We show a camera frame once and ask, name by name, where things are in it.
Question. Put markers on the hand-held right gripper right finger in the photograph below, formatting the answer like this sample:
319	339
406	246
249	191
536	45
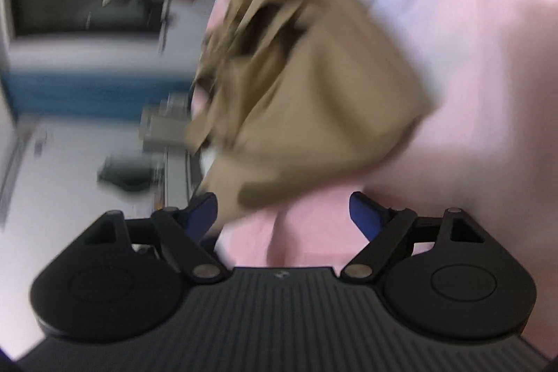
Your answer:
368	215

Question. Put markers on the narrow blue curtain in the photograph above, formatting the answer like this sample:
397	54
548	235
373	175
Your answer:
87	93

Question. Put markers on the tan printed t-shirt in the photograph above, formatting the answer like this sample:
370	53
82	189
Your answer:
314	84

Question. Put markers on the pastel rainbow bed blanket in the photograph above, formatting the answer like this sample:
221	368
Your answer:
479	93

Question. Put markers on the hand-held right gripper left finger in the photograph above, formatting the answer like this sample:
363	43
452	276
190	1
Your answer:
200	215

